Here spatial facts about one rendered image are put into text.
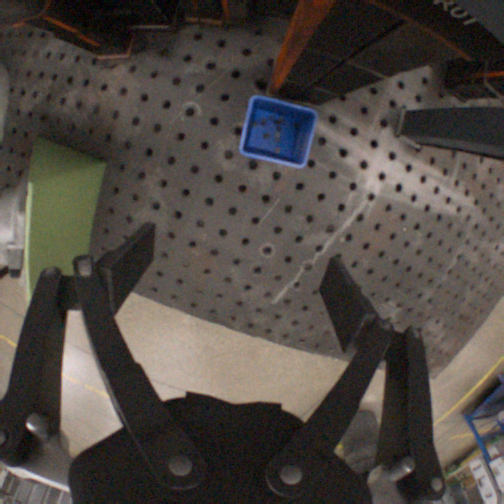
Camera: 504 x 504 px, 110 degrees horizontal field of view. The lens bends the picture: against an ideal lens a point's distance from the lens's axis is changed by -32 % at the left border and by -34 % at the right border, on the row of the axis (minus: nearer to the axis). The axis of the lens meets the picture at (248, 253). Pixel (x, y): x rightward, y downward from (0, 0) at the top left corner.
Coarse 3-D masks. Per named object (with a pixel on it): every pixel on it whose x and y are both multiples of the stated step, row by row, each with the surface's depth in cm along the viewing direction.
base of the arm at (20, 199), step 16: (16, 192) 35; (0, 208) 31; (16, 208) 33; (0, 224) 31; (16, 224) 32; (0, 240) 32; (16, 240) 33; (0, 256) 33; (16, 256) 33; (16, 272) 34
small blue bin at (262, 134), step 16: (256, 96) 35; (256, 112) 43; (272, 112) 43; (288, 112) 41; (304, 112) 38; (256, 128) 45; (272, 128) 45; (288, 128) 45; (304, 128) 41; (240, 144) 38; (256, 144) 46; (272, 144) 46; (288, 144) 46; (304, 144) 40; (272, 160) 39; (288, 160) 42; (304, 160) 39
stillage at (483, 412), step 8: (496, 392) 196; (488, 400) 202; (496, 400) 211; (480, 408) 208; (488, 408) 218; (496, 408) 226; (464, 416) 226; (472, 416) 214; (480, 416) 226; (488, 416) 230; (496, 416) 187; (472, 424) 207; (496, 424) 172; (472, 432) 199; (488, 432) 177; (480, 440) 181; (480, 448) 174; (496, 448) 170; (488, 456) 155; (496, 456) 145
